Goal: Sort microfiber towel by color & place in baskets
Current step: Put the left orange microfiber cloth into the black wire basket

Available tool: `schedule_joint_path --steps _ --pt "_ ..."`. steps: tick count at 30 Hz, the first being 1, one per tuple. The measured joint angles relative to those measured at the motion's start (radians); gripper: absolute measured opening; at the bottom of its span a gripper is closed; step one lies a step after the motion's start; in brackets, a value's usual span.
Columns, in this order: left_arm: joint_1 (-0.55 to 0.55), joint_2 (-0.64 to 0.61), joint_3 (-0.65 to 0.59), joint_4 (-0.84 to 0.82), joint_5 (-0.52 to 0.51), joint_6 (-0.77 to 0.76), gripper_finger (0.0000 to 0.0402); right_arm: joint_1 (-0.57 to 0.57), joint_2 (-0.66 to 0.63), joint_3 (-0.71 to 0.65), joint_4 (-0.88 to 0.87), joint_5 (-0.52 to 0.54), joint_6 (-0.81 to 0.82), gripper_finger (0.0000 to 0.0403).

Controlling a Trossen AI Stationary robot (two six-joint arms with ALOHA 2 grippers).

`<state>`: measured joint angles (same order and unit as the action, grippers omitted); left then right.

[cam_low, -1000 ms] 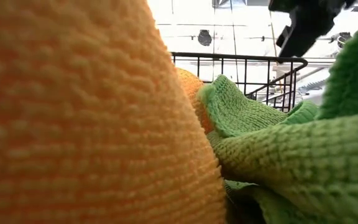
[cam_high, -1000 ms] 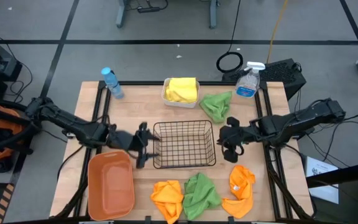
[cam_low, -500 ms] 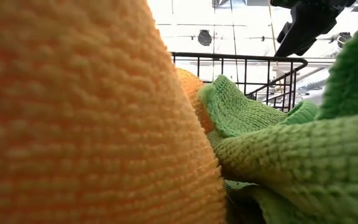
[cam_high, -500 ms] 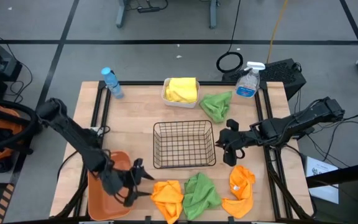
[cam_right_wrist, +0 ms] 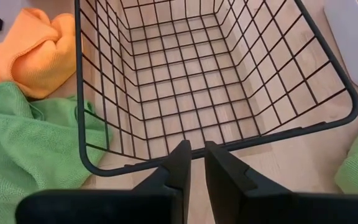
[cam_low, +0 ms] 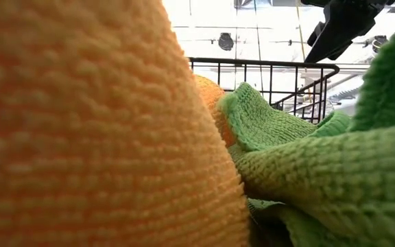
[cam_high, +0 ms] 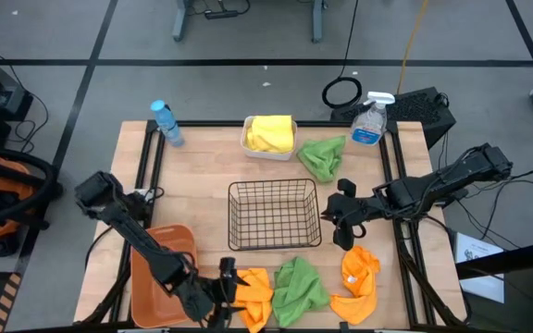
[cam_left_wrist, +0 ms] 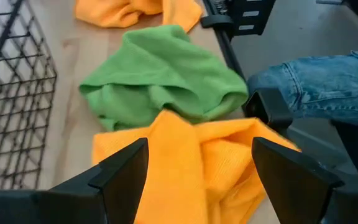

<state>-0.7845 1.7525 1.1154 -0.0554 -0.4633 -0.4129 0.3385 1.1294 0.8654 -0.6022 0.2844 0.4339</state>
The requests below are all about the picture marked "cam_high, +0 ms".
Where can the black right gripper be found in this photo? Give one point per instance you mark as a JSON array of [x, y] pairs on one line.
[[354, 210]]

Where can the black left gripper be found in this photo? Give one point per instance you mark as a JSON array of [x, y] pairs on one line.
[[202, 296]]

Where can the orange microfiber towel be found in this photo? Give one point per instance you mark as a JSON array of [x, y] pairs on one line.
[[257, 296]]

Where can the orange towel with white tag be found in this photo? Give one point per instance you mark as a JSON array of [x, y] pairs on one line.
[[359, 277]]

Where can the green microfiber towel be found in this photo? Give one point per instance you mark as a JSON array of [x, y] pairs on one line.
[[299, 291], [324, 159]]

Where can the large yellow microfiber towel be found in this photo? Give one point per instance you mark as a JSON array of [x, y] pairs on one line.
[[276, 131]]

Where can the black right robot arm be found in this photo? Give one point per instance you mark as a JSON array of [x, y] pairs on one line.
[[433, 189]]

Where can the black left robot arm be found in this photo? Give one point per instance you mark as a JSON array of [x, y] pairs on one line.
[[127, 222]]

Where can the orange plastic basket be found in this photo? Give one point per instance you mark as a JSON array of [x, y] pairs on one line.
[[148, 300]]

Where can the clear cleaner spray bottle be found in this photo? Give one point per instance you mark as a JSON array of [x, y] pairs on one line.
[[368, 125]]

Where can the white plastic bin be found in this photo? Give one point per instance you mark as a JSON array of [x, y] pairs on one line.
[[268, 156]]

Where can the black perforated computer case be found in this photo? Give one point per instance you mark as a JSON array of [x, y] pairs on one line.
[[414, 108]]

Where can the white paper sheet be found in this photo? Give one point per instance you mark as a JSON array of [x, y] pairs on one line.
[[477, 259]]

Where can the black metal stand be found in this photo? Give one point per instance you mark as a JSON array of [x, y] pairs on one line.
[[511, 259]]

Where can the blue spray can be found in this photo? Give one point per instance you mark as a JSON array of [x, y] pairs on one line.
[[168, 124]]

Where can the grey desk leg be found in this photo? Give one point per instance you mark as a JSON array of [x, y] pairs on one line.
[[317, 20], [181, 20]]

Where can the black power strip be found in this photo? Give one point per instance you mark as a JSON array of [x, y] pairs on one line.
[[220, 14]]

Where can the orange shop vacuum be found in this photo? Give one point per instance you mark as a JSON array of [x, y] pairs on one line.
[[19, 180]]

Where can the black aluminium table frame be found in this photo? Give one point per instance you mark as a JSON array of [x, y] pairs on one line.
[[266, 123]]

